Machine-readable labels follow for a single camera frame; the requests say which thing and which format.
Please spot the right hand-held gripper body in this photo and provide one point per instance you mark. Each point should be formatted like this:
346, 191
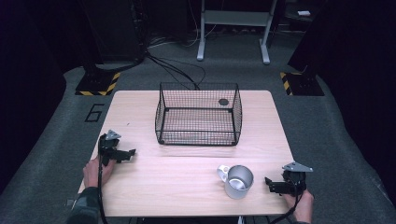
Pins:
294, 183

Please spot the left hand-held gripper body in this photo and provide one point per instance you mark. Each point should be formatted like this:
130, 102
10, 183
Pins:
107, 149

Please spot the white metal cup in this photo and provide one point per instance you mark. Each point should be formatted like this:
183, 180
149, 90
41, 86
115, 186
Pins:
233, 191

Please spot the person's right hand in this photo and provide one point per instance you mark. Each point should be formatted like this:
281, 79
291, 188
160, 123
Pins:
303, 208

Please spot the person's left hand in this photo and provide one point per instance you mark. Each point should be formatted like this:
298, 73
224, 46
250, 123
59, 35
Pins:
91, 174

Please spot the black round disc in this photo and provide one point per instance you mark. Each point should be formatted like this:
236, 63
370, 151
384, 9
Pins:
223, 102

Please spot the dark curtain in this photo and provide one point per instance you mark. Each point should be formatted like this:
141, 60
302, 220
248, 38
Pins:
28, 77
358, 77

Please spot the dark cabinet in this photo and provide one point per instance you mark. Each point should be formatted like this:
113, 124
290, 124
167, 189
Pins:
115, 28

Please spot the small white box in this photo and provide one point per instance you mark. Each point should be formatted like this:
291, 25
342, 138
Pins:
304, 13

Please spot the white metal stand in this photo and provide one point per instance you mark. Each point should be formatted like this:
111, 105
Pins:
236, 18

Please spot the black base plate hazard tape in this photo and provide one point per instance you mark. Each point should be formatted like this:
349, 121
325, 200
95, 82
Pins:
96, 84
303, 84

